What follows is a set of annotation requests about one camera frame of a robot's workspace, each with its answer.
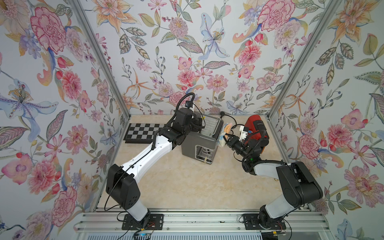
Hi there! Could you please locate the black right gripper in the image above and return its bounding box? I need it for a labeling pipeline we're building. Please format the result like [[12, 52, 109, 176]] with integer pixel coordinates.
[[222, 133, 251, 163]]

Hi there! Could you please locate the grey steel coffee machine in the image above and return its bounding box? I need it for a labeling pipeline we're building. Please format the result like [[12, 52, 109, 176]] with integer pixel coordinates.
[[181, 114, 224, 165]]

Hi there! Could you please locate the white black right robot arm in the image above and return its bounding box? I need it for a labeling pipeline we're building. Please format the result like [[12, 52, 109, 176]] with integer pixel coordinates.
[[224, 130, 323, 230]]

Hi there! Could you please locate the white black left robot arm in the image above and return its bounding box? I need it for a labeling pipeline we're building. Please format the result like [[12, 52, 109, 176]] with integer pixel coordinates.
[[106, 93, 205, 226]]

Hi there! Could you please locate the red capsule coffee machine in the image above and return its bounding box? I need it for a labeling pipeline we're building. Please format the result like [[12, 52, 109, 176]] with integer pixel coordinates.
[[243, 115, 270, 155]]

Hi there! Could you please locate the black white checkerboard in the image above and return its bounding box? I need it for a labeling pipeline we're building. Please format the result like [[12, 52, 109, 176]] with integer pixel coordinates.
[[124, 123, 165, 144]]

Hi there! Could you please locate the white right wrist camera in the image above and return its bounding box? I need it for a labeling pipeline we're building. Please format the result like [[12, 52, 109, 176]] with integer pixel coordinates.
[[239, 125, 250, 141]]

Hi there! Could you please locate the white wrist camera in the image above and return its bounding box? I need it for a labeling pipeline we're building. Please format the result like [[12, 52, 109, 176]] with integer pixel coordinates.
[[185, 101, 194, 110], [239, 125, 250, 141]]

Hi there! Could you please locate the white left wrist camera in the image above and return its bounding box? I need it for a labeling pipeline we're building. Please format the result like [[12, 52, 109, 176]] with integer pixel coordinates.
[[185, 101, 194, 110]]

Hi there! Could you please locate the black coffee machine power cable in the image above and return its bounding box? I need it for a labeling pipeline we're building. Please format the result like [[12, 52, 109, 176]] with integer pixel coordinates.
[[218, 111, 245, 130]]

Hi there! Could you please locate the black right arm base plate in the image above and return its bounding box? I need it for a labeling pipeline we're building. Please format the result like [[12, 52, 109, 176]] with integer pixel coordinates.
[[239, 214, 287, 231]]

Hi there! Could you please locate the aluminium front frame rail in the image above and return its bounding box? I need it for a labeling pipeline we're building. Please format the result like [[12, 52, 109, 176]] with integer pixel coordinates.
[[73, 208, 331, 234]]

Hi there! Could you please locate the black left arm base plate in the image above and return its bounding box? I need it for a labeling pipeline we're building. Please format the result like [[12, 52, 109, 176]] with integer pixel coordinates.
[[122, 214, 164, 231]]

